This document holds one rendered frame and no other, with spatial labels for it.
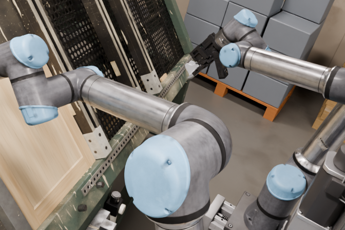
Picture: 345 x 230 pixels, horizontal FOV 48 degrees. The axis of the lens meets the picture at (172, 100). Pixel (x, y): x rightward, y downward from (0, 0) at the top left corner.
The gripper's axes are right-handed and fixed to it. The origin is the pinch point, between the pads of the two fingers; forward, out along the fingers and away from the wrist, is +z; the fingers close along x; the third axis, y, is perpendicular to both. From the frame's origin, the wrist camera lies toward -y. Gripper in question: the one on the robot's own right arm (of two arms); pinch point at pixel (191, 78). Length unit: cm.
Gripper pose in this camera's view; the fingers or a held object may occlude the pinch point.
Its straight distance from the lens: 154.6
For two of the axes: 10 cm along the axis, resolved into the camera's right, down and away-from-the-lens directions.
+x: -4.7, 3.6, -8.0
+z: -6.0, 5.4, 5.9
